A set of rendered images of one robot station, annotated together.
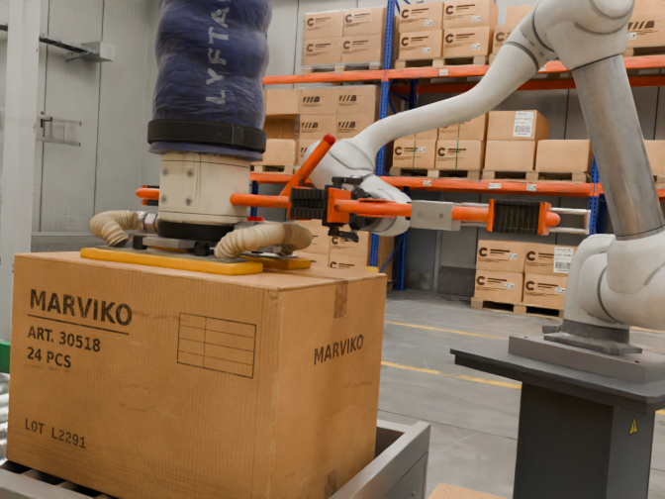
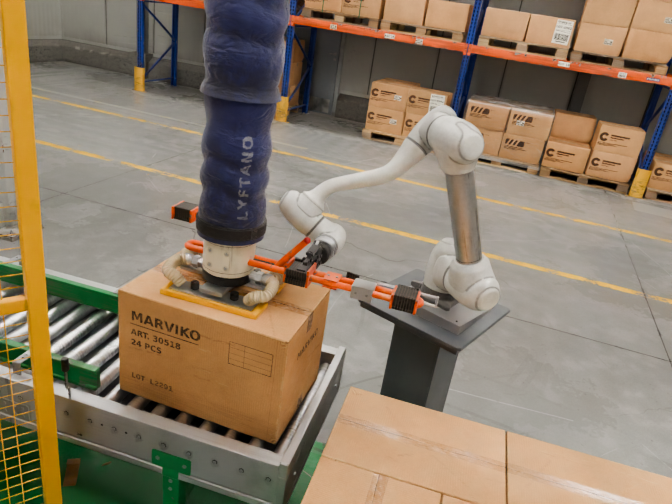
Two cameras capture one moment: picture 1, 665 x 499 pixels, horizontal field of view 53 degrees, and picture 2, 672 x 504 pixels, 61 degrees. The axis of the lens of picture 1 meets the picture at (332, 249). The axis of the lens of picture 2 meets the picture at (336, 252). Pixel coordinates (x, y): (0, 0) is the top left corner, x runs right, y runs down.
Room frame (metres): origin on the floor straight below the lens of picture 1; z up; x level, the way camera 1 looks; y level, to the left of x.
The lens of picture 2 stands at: (-0.45, 0.28, 1.89)
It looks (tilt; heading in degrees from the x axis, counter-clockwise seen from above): 24 degrees down; 347
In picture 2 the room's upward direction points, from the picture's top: 9 degrees clockwise
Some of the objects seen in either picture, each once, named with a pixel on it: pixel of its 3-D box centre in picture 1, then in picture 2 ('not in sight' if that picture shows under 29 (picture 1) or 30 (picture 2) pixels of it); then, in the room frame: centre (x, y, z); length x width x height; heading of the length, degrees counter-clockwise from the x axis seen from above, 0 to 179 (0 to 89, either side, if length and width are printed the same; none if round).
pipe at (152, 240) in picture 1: (202, 231); (227, 271); (1.29, 0.26, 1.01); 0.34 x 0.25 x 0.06; 65
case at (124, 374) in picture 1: (200, 364); (226, 338); (1.29, 0.24, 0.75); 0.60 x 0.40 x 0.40; 63
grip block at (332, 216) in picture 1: (320, 204); (299, 272); (1.18, 0.03, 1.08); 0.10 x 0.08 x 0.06; 155
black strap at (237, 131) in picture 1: (208, 138); (232, 221); (1.29, 0.25, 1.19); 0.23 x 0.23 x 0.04
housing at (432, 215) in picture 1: (435, 215); (363, 290); (1.10, -0.17, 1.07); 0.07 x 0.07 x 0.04; 65
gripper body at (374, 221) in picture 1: (359, 209); (317, 256); (1.32, -0.05, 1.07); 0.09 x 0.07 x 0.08; 155
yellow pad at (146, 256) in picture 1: (169, 251); (214, 293); (1.20, 0.30, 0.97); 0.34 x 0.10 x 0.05; 65
